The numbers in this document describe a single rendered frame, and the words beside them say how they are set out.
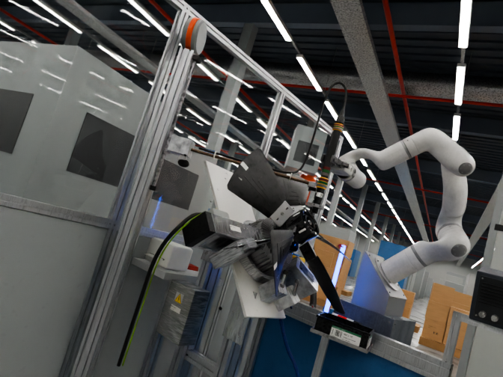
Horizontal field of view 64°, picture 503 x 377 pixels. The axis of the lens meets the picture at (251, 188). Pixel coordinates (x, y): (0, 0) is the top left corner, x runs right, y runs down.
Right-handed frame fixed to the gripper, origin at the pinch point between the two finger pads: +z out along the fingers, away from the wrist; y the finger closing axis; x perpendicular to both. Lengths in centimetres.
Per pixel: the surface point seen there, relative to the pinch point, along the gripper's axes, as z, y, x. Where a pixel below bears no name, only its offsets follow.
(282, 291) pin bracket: 13, -4, -56
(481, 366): -179, -48, -79
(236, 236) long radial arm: 37, 5, -42
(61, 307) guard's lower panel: 53, 71, -90
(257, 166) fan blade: 31.2, 10.1, -14.5
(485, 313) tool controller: -31, -63, -42
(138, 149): 42, 71, -18
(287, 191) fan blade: 3.5, 13.3, -17.1
